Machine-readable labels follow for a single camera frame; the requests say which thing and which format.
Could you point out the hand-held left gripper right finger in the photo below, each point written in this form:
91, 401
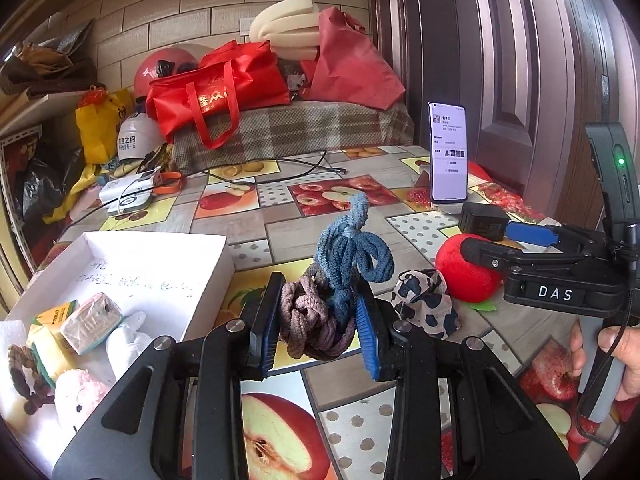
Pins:
367, 330

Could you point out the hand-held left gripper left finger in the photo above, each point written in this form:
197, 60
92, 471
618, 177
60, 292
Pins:
262, 320

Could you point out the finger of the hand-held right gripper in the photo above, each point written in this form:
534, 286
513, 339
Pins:
530, 232
492, 255

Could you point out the red plush apple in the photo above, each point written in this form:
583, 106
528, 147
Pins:
455, 270

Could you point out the white cardboard box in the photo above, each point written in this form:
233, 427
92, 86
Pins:
150, 270

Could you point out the person's right hand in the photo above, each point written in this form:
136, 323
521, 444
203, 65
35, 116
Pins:
627, 360

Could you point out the black charger adapter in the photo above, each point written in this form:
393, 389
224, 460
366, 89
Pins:
482, 220

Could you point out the cow-print scrunchie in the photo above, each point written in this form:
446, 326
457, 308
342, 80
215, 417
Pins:
425, 305

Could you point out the fruit-print tablecloth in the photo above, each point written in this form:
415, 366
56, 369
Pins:
300, 225

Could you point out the smartphone with lit screen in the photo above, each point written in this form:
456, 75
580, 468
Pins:
447, 160

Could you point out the white plush toy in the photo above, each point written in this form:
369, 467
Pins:
127, 345

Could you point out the small wrapped packet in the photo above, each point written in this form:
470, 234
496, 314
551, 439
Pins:
92, 322

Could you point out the brown panelled door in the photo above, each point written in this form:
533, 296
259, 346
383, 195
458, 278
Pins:
500, 60

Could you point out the white power bank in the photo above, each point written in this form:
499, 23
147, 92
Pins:
125, 195

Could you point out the pink plush toy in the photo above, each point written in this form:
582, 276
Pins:
80, 397

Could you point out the plaid blanket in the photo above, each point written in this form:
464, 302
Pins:
300, 125

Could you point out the yellow printed tissue pack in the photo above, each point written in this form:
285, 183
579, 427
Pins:
52, 312

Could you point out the yellow and green sponge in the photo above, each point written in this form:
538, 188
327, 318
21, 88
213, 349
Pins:
45, 355

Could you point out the white helmet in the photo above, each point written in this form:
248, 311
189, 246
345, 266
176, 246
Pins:
137, 135

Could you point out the yellow cloth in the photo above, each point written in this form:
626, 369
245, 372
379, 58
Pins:
75, 195

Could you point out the pink-red fabric bag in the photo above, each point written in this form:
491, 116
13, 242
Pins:
350, 70

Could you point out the red tote bag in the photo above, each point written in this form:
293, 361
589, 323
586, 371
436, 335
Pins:
220, 90

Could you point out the yellow plastic bag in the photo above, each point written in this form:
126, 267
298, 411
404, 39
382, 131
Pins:
97, 130

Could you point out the white tissue paper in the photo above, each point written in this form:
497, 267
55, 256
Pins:
10, 337

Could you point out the black plastic bag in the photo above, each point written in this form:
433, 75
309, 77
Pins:
42, 185

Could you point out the red helmet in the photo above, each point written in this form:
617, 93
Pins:
155, 70

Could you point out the cream foam pad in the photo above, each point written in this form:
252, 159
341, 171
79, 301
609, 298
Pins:
285, 20

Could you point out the wooden wall shelf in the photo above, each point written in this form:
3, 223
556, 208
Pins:
35, 107

